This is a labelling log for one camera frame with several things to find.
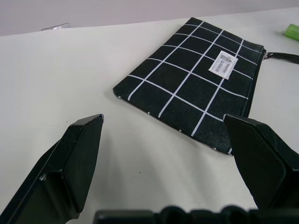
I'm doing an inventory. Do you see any black white-grid zipper pouch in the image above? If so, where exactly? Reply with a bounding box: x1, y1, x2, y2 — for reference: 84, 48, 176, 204
112, 17, 299, 155

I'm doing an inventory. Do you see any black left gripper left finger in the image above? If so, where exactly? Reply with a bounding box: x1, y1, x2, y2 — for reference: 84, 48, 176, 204
0, 113, 105, 224

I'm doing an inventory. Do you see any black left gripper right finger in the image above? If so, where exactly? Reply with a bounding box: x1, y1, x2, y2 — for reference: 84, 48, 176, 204
223, 113, 299, 210

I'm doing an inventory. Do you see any clear plastic stand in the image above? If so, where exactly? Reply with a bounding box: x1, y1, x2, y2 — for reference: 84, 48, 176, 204
41, 22, 70, 31

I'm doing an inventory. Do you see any green object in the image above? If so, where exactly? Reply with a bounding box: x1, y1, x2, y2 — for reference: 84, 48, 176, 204
283, 23, 299, 42

